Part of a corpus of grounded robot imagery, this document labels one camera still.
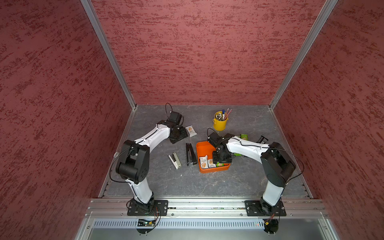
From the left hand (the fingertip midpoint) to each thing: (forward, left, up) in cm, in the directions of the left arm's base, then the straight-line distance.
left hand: (183, 139), depth 92 cm
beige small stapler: (-12, +4, -5) cm, 14 cm away
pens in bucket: (+19, -27, +2) cm, 33 cm away
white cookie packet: (+11, -4, -6) cm, 13 cm away
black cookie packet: (+4, -54, -7) cm, 55 cm away
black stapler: (-9, -5, -6) cm, 12 cm away
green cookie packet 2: (-14, -22, -6) cm, 27 cm away
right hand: (-14, -23, -6) cm, 27 cm away
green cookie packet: (+7, -42, -7) cm, 43 cm away
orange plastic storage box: (-4, -14, -4) cm, 15 cm away
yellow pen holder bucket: (+12, -24, +4) cm, 27 cm away
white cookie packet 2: (-14, -17, -5) cm, 23 cm away
